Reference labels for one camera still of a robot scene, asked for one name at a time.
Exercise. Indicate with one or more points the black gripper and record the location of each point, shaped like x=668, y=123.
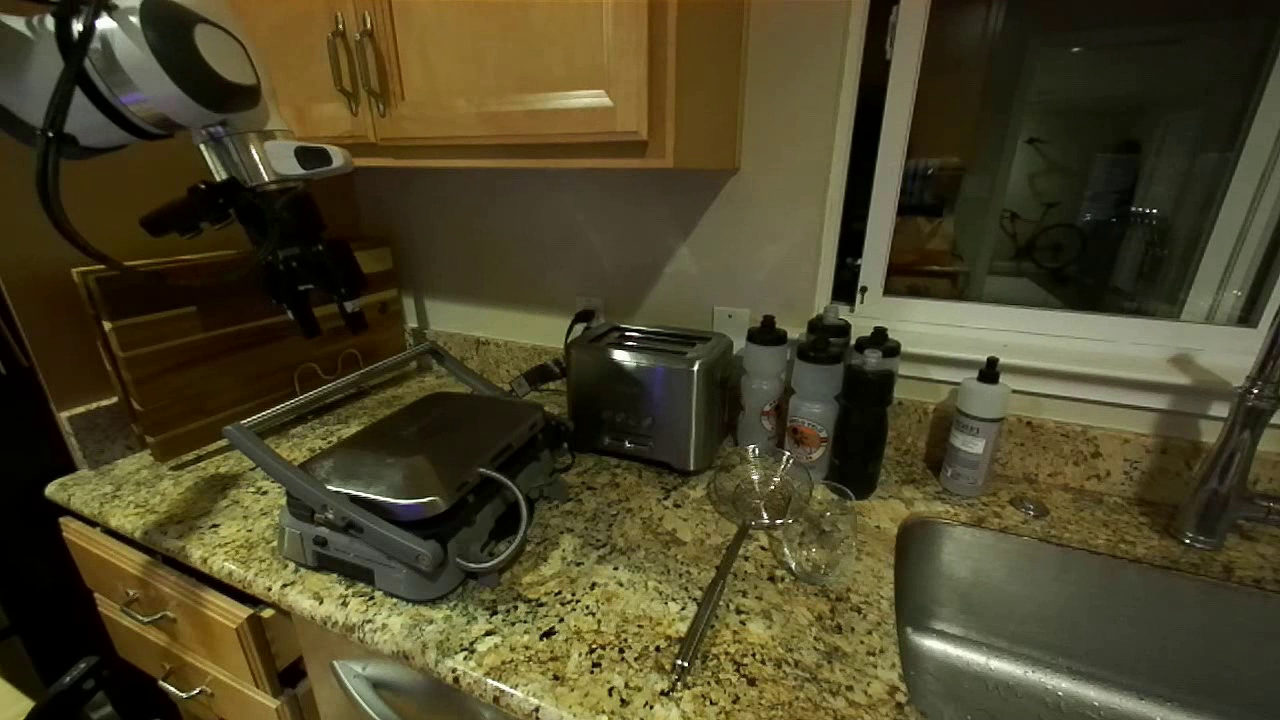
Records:
x=296, y=234

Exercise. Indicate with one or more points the grey panini grill toaster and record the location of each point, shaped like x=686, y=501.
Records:
x=425, y=447

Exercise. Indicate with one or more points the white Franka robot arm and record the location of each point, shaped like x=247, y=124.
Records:
x=163, y=67

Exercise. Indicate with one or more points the silver slot toaster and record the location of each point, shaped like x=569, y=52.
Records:
x=653, y=402

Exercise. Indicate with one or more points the wooden knife block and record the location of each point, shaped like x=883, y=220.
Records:
x=185, y=360

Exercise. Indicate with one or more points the wooden drawer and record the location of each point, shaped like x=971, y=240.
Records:
x=163, y=665
x=201, y=604

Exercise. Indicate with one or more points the black appliance side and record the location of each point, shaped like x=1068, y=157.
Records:
x=34, y=535

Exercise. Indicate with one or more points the white sports bottle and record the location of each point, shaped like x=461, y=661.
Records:
x=762, y=386

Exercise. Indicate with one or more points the clear glass bowl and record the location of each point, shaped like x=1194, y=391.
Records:
x=740, y=492

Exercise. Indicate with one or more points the metal whisk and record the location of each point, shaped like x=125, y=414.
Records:
x=705, y=612

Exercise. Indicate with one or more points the clear sports bottle red print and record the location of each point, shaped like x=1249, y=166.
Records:
x=812, y=414

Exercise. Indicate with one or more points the sports bottle black cap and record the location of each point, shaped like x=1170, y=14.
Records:
x=830, y=323

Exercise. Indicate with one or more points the clear glass cup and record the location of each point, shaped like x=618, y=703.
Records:
x=825, y=535

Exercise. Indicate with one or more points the small white squeeze bottle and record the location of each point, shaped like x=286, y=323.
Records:
x=975, y=435

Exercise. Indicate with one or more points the white framed window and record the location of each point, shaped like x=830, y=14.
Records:
x=1066, y=160

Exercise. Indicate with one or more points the stainless steel sink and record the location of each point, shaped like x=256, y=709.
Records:
x=1066, y=626

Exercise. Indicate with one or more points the chrome faucet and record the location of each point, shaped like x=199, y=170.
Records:
x=1235, y=455

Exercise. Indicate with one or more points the wooden wall cabinet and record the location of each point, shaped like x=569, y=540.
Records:
x=532, y=67

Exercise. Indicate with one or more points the white wall outlet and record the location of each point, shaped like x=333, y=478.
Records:
x=729, y=325

